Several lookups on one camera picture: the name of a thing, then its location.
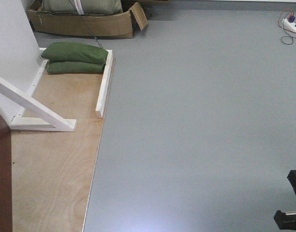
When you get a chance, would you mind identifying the brown wooden door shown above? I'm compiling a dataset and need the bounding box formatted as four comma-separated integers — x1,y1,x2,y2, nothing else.
0,115,13,232

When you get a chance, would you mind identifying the black robot gripper part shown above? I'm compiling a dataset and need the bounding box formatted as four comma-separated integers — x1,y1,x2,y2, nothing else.
274,170,296,231

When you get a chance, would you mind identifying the brown cardboard box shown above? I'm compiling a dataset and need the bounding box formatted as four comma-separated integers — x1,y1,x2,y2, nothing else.
28,0,148,38

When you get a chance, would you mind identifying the lower green sandbag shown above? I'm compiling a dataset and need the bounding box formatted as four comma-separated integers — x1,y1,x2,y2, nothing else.
47,61,105,74

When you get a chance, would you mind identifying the green sandbag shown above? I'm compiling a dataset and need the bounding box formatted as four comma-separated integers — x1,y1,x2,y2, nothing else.
41,42,108,63
47,61,105,74

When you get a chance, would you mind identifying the upper green sandbag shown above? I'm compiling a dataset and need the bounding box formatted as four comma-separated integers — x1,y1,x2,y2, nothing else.
41,42,108,63

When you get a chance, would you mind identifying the plywood base platform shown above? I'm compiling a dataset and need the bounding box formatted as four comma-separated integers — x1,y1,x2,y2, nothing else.
10,58,116,232

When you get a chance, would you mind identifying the grey-green sack in box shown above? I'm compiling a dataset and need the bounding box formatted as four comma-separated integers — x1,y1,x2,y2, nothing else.
42,0,123,15

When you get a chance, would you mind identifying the white power strip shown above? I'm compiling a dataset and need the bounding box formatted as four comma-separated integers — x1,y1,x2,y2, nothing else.
282,18,296,33

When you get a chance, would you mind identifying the white far edge rail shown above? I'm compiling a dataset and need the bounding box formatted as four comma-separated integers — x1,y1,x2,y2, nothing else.
95,50,115,119

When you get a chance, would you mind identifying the blue tether rope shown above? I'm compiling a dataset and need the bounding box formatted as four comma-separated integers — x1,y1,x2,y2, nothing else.
68,0,104,49

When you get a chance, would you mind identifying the white far door frame brace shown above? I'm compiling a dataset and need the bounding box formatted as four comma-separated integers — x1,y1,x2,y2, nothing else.
0,47,77,131

